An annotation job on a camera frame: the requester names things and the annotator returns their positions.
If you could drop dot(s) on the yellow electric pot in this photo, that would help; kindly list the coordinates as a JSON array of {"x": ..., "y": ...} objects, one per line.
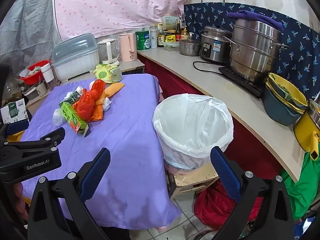
[{"x": 306, "y": 132}]

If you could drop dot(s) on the yellow basin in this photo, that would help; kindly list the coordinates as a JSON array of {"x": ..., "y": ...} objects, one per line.
[
  {"x": 292, "y": 90},
  {"x": 300, "y": 109}
]

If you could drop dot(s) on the pink dotted curtain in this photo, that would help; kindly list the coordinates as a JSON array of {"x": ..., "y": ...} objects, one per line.
[{"x": 120, "y": 2}]

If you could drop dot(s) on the red counter curtain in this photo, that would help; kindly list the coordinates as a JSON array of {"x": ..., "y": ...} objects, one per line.
[{"x": 172, "y": 82}]

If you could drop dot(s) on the sauce bottle white label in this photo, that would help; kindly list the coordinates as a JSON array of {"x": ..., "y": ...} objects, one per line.
[{"x": 160, "y": 38}]

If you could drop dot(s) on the white green cardboard box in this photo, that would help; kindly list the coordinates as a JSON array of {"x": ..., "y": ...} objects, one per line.
[{"x": 13, "y": 112}]

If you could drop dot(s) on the large steel steamer pot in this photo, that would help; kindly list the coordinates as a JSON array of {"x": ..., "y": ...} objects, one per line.
[{"x": 252, "y": 50}]

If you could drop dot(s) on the blue patterned cloth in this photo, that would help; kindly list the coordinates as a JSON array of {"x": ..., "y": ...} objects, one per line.
[{"x": 300, "y": 45}]

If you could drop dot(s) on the yellow label jar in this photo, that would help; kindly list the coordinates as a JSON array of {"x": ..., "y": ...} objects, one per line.
[{"x": 170, "y": 37}]

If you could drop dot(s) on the amber oil bottle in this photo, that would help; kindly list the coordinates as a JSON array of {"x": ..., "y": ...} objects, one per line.
[{"x": 184, "y": 33}]

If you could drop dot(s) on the large red plastic bag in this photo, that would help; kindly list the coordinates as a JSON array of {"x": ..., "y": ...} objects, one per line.
[{"x": 215, "y": 205}]

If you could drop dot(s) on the white cup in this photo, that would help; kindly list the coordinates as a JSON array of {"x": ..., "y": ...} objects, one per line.
[{"x": 47, "y": 72}]

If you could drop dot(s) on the green tin can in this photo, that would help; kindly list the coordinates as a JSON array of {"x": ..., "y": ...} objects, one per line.
[{"x": 143, "y": 40}]

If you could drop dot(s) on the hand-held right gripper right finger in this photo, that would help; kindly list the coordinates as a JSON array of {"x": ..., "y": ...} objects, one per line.
[{"x": 225, "y": 172}]

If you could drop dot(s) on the yellow plastic stool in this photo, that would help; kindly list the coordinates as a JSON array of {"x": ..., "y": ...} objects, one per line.
[{"x": 15, "y": 137}]

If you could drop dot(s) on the red plastic basin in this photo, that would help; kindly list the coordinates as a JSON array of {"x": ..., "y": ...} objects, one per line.
[{"x": 32, "y": 76}]

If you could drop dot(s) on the clear food container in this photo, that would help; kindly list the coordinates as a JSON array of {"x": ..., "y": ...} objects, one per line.
[{"x": 171, "y": 46}]

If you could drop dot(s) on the green drink carton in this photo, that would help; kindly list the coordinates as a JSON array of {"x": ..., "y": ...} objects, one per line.
[{"x": 72, "y": 117}]

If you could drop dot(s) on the white glass electric kettle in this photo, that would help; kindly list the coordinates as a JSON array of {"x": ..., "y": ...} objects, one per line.
[{"x": 107, "y": 52}]

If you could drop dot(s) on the grey striped cloth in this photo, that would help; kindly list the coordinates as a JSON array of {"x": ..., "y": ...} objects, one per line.
[{"x": 27, "y": 32}]

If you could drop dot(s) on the purple tablecloth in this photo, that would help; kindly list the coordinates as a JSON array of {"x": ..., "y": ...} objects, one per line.
[{"x": 120, "y": 155}]

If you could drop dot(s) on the orange printed plastic bag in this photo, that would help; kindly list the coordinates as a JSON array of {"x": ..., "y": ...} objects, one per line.
[{"x": 113, "y": 89}]

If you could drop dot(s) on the white dish box grey lid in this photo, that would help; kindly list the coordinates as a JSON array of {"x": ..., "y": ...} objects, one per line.
[{"x": 75, "y": 60}]

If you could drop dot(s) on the purple cloth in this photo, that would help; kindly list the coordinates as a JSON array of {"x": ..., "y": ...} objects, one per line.
[{"x": 260, "y": 17}]

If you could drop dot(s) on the white thermos bottle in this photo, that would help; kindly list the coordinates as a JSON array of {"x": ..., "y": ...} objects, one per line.
[{"x": 153, "y": 38}]

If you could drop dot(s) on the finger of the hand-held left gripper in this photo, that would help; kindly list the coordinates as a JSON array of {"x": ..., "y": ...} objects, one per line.
[
  {"x": 37, "y": 142},
  {"x": 17, "y": 127}
]

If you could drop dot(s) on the blue basin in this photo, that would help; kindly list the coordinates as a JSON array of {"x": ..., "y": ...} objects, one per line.
[{"x": 277, "y": 112}]

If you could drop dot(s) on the pink electric kettle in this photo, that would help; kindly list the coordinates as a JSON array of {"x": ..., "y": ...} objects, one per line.
[{"x": 127, "y": 47}]

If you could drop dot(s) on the small steel pot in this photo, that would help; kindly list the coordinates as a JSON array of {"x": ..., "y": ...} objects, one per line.
[{"x": 188, "y": 47}]

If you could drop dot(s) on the steel rice cooker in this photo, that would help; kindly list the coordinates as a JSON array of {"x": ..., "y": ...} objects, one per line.
[{"x": 215, "y": 47}]

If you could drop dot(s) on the black induction cooker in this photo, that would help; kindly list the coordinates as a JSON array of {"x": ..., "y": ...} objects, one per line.
[{"x": 242, "y": 82}]

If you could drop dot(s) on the dark soy sauce bottle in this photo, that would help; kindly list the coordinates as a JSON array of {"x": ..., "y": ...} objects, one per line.
[{"x": 178, "y": 32}]

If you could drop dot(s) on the green cloth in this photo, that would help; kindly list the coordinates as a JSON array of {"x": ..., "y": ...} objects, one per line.
[{"x": 302, "y": 190}]

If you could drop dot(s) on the small beige pot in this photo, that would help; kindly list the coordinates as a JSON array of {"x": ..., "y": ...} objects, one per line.
[{"x": 35, "y": 92}]

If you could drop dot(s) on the yellow green packet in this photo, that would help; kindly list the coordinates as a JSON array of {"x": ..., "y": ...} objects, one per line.
[{"x": 102, "y": 72}]

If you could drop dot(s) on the crumpled clear plastic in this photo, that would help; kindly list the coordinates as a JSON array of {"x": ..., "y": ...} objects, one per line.
[{"x": 58, "y": 117}]

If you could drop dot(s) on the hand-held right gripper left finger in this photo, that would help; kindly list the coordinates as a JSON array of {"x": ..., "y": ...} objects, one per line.
[{"x": 96, "y": 172}]

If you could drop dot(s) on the wooden stool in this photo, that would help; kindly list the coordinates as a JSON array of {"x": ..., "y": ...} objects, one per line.
[{"x": 192, "y": 177}]

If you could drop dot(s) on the bin with white plastic liner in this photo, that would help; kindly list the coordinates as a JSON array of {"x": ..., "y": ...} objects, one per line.
[{"x": 190, "y": 125}]

